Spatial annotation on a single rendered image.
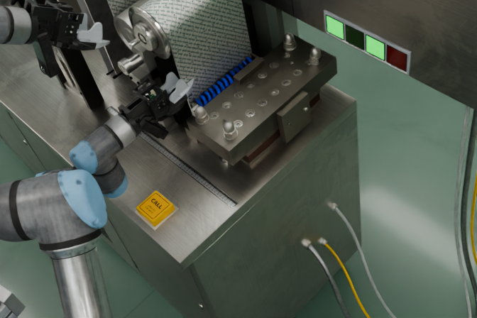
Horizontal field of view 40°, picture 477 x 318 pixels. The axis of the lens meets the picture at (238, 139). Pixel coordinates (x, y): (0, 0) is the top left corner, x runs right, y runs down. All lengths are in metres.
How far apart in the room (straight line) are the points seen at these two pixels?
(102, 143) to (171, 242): 0.30
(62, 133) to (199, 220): 0.54
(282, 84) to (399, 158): 1.21
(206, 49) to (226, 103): 0.15
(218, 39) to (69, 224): 0.68
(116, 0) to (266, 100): 0.46
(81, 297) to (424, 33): 0.87
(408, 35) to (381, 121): 1.51
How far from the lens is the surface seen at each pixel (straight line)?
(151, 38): 1.57
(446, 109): 3.02
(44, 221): 1.25
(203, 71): 1.70
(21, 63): 2.26
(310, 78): 1.72
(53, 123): 2.01
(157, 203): 1.68
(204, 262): 1.68
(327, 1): 1.59
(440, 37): 1.42
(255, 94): 1.70
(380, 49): 1.55
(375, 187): 2.75
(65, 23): 1.44
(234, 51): 1.75
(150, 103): 1.57
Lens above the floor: 2.26
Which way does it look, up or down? 50 degrees down
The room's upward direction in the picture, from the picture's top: 14 degrees counter-clockwise
